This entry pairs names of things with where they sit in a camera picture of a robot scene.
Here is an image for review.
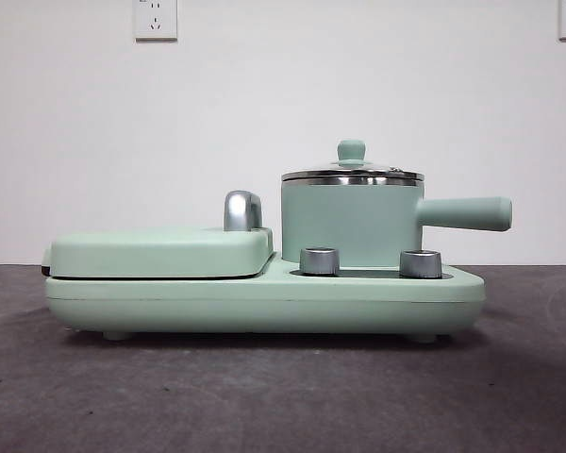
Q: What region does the glass lid with green knob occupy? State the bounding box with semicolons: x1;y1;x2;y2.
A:
281;137;426;183

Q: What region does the silver control knob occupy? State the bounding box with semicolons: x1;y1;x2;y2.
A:
299;245;341;277
398;247;443;279

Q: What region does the mint green breakfast machine base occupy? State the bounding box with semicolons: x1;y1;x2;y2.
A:
44;252;487;344

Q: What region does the mint green griddle cover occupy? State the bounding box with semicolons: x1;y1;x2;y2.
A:
41;190;275;280

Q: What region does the mint green pot with handle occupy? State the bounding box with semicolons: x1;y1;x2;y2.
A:
280;175;514;267

